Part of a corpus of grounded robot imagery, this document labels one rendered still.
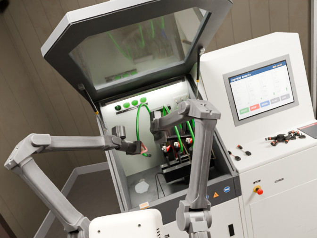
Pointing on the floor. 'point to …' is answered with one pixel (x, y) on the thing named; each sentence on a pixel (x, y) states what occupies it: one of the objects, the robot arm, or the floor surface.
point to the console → (286, 190)
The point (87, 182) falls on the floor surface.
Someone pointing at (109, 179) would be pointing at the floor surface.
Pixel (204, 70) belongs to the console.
